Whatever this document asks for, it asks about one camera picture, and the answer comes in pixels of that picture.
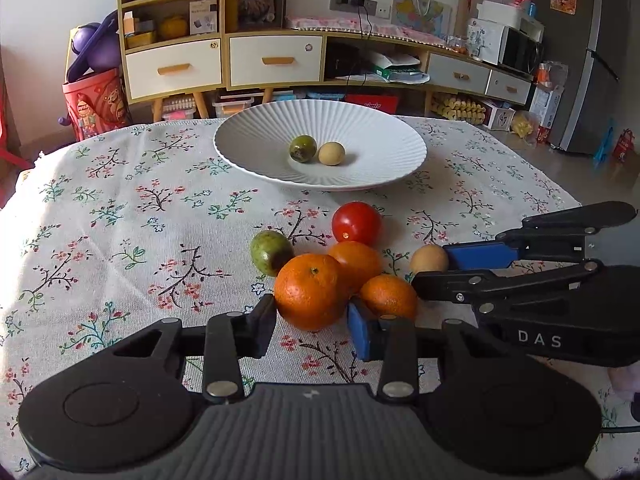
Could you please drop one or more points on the beige longan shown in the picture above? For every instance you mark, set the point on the beige longan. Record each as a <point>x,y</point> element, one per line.
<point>332,153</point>
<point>429,260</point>

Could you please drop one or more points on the black microwave oven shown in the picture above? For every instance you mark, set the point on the black microwave oven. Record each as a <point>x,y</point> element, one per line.
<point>520,52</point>

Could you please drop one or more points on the low wooden drawer cabinet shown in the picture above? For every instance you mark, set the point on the low wooden drawer cabinet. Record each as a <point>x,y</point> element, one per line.
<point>457,77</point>

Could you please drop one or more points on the white ribbed plate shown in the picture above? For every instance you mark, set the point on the white ribbed plate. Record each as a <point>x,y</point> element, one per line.
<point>370,150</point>

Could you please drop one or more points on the orange fridge sticker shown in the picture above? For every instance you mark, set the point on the orange fridge sticker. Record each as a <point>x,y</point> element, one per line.
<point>563,0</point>

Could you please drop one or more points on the map printed bag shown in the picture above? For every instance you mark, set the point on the map printed bag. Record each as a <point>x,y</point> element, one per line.
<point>420,12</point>

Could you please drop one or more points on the wooden shelf cabinet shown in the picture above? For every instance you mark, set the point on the wooden shelf cabinet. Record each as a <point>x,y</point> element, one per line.
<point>172,67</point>

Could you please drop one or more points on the red tomato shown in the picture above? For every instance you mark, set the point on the red tomato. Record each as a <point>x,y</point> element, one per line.
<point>356,224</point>

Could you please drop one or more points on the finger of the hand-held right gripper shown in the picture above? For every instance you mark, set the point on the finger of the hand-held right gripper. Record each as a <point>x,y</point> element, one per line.
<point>450,286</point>
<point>480,256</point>

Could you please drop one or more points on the yellow toy set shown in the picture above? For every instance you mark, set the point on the yellow toy set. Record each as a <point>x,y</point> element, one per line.
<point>457,109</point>

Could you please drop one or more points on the red printed bucket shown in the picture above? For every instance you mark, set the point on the red printed bucket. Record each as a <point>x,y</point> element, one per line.
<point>95,105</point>

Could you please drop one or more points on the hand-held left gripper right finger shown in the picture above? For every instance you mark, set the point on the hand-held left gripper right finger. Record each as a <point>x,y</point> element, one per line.
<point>361,332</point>

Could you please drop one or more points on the yellow snack bag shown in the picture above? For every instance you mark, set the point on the yellow snack bag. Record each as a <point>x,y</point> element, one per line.
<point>524,125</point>

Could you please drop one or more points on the large orange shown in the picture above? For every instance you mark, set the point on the large orange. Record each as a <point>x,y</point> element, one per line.
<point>310,292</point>

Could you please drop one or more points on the floral tablecloth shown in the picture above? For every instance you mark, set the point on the floral tablecloth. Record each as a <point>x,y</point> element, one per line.
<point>125,210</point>

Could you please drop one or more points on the grey refrigerator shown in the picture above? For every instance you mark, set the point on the grey refrigerator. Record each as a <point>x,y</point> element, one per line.
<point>595,60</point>

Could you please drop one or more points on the white product box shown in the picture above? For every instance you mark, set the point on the white product box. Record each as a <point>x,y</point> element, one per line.
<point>203,17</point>

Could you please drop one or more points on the flat red box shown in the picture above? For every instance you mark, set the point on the flat red box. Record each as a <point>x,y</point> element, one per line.
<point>372,104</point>

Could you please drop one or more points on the green round fruit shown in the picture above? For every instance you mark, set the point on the green round fruit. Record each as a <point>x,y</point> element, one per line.
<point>270,252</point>
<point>302,149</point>

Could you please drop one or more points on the white carton box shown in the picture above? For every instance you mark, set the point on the white carton box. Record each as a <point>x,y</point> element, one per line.
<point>545,105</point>

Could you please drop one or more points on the pink table runner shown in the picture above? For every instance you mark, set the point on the pink table runner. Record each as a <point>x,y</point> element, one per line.
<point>340,24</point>

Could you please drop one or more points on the small orange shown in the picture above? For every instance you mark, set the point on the small orange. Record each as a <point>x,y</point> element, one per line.
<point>390,296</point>

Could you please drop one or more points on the medium orange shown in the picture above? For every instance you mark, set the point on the medium orange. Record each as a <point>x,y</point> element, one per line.
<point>361,260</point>

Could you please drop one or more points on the wall power outlet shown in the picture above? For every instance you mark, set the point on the wall power outlet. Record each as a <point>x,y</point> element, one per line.
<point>352,4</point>

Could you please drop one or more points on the white appliance box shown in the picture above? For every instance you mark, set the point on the white appliance box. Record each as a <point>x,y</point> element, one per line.
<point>484,40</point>

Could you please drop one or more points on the purple exercise ball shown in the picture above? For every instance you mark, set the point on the purple exercise ball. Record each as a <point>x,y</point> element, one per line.
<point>95,47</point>

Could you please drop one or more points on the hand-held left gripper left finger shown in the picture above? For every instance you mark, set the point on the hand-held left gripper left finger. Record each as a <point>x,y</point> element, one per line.
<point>260,330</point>

